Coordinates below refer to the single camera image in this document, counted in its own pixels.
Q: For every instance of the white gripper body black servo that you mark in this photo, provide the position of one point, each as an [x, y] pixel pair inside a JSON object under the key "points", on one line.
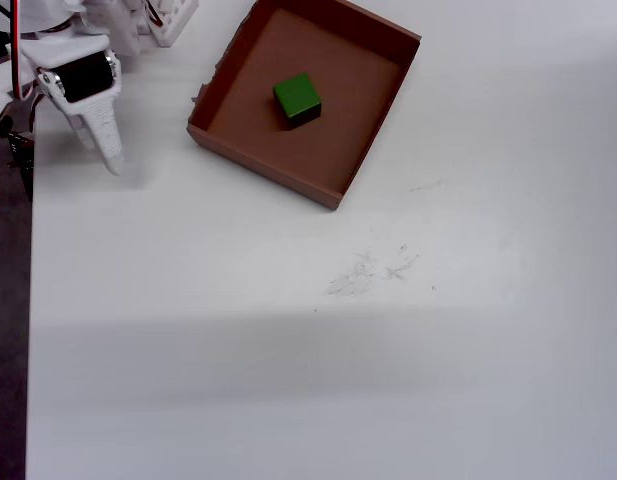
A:
{"points": [[84, 77]]}

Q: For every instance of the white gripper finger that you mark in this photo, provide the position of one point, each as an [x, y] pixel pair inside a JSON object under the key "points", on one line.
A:
{"points": [[104, 135], [82, 135]]}

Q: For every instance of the green cube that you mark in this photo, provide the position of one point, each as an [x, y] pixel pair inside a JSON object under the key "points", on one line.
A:
{"points": [[295, 95]]}

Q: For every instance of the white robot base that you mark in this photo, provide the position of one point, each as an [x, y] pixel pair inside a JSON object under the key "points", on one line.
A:
{"points": [[168, 30]]}

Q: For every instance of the brown cardboard box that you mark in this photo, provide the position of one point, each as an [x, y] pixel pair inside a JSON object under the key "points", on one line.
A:
{"points": [[338, 150]]}

